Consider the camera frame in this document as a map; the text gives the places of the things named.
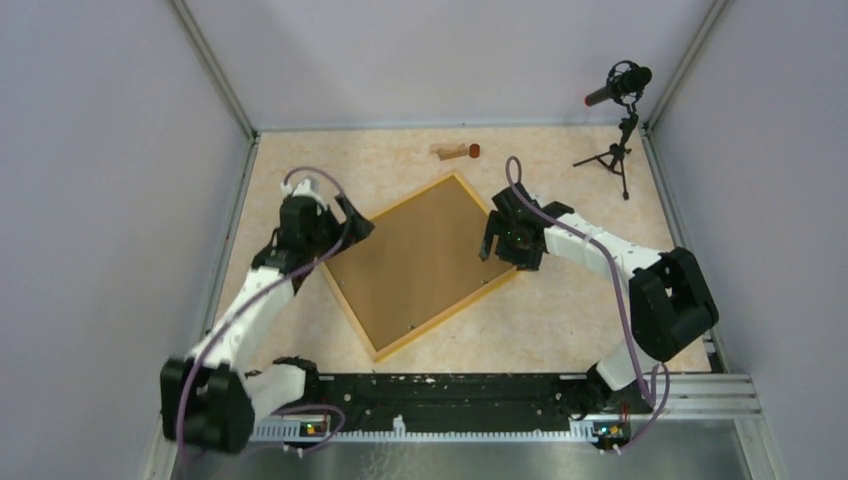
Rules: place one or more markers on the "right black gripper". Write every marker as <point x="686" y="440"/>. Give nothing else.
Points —
<point x="524" y="261"/>

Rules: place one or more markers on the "white toothed cable duct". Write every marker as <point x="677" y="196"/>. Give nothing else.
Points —
<point x="289" y="430"/>

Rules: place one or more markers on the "black tripod microphone stand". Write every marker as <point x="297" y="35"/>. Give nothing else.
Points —
<point x="612" y="160"/>

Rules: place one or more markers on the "aluminium rail front frame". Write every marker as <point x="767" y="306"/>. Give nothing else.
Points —
<point x="689" y="397"/>

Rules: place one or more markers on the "brown cardboard backing board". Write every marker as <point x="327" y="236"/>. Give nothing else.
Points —
<point x="411" y="265"/>

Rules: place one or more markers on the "small wooden bracket piece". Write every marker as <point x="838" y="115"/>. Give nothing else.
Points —
<point x="448" y="154"/>

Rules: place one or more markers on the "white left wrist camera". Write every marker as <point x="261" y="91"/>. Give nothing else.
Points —
<point x="308" y="187"/>

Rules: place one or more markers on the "black microphone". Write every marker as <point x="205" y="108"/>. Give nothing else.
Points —
<point x="625" y="84"/>

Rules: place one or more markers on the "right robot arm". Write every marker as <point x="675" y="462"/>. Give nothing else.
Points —
<point x="663" y="298"/>

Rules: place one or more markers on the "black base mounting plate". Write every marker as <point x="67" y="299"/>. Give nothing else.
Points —
<point x="470" y="402"/>

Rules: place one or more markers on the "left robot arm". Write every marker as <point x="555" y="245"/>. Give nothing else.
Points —
<point x="245" y="331"/>

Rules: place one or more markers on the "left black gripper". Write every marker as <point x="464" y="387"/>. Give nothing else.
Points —
<point x="357" y="229"/>

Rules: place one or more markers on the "light wooden block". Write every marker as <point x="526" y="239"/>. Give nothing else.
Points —
<point x="444" y="148"/>

